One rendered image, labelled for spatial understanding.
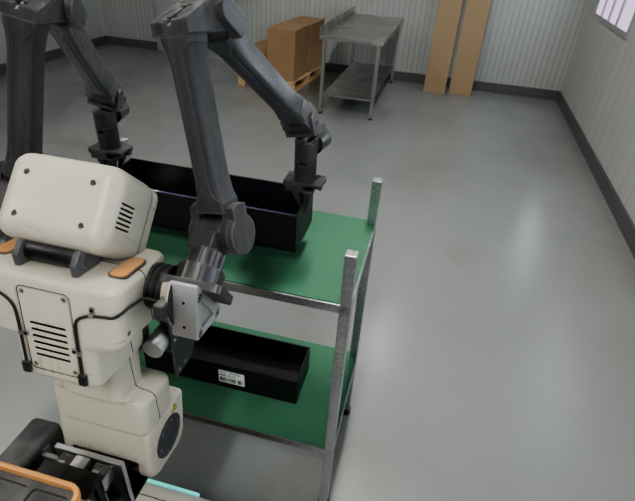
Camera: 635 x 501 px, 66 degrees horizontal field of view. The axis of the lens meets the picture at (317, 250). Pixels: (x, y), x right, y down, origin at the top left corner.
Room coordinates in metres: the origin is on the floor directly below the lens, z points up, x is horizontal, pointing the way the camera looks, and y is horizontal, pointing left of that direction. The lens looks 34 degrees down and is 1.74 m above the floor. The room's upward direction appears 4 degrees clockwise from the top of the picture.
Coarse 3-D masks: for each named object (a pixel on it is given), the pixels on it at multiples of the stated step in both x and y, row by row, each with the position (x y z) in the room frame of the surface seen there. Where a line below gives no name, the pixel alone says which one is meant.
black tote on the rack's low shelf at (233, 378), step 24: (216, 336) 1.34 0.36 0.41; (240, 336) 1.32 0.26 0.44; (168, 360) 1.20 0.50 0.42; (192, 360) 1.18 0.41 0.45; (216, 360) 1.27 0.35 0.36; (240, 360) 1.28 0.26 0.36; (264, 360) 1.28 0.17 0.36; (288, 360) 1.28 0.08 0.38; (216, 384) 1.16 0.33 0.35; (240, 384) 1.14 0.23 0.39; (264, 384) 1.12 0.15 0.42; (288, 384) 1.11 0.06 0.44
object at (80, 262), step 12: (24, 240) 0.66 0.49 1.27; (12, 252) 0.64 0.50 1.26; (24, 252) 0.65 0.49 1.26; (36, 252) 0.65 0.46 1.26; (48, 252) 0.64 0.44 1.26; (60, 252) 0.64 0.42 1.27; (72, 252) 0.64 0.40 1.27; (84, 252) 0.64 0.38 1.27; (60, 264) 0.64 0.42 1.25; (72, 264) 0.62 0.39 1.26; (84, 264) 0.64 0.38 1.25; (96, 264) 0.66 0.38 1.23; (72, 276) 0.62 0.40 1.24
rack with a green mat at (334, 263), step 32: (320, 224) 1.32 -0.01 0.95; (352, 224) 1.34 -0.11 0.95; (256, 256) 1.12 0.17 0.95; (288, 256) 1.13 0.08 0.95; (320, 256) 1.14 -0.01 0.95; (352, 256) 0.93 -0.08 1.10; (256, 288) 0.98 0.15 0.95; (288, 288) 0.99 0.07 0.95; (320, 288) 1.00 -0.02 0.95; (352, 288) 0.93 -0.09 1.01; (320, 352) 1.36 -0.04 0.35; (352, 352) 1.35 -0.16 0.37; (192, 384) 1.16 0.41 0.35; (320, 384) 1.20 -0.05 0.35; (352, 384) 1.34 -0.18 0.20; (192, 416) 1.03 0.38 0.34; (224, 416) 1.03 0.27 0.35; (256, 416) 1.04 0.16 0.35; (288, 416) 1.05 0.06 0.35; (320, 416) 1.06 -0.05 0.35; (320, 448) 0.94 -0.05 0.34
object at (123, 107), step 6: (120, 90) 1.26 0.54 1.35; (120, 96) 1.26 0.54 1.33; (90, 102) 1.25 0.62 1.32; (96, 102) 1.25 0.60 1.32; (102, 102) 1.26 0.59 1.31; (120, 102) 1.26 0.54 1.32; (126, 102) 1.36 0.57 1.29; (108, 108) 1.25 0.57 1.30; (114, 108) 1.25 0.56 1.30; (120, 108) 1.27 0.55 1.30; (126, 108) 1.34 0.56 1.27; (120, 114) 1.31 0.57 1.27; (126, 114) 1.35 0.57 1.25
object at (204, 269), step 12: (192, 252) 0.71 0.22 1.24; (204, 252) 0.71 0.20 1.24; (216, 252) 0.71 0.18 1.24; (180, 264) 0.70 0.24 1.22; (192, 264) 0.68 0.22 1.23; (204, 264) 0.68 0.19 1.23; (216, 264) 0.70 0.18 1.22; (168, 276) 0.67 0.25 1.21; (180, 276) 0.66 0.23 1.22; (192, 276) 0.67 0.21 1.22; (204, 276) 0.67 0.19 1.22; (216, 276) 0.68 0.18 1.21; (204, 288) 0.64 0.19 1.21; (216, 288) 0.64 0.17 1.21; (216, 300) 0.68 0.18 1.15; (228, 300) 0.67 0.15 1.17
